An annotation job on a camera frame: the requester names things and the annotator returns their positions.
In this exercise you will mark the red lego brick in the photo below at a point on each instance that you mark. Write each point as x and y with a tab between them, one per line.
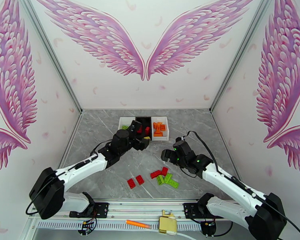
131	183
139	130
164	171
140	179
155	174
147	130

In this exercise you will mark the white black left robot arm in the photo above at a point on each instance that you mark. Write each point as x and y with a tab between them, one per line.
77	171

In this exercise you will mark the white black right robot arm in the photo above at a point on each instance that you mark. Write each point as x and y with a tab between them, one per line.
227	181

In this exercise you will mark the white plastic container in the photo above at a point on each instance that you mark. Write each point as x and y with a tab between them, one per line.
122	121
165	138

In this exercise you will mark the black plastic container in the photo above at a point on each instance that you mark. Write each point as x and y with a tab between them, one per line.
146	121

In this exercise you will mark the black box with green light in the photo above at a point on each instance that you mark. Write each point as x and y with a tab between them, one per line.
208	228

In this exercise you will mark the white tube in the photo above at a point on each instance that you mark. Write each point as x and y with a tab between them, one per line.
182	235

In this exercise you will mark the orange marker pen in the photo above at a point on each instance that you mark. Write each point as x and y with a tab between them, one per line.
137	223

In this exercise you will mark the aluminium frame bar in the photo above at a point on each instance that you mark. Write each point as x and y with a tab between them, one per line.
222	136
74	131

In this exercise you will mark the aluminium linear rail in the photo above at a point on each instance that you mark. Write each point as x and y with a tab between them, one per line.
145	208

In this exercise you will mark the aluminium frame post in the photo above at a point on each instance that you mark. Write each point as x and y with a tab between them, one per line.
52	56
242	54

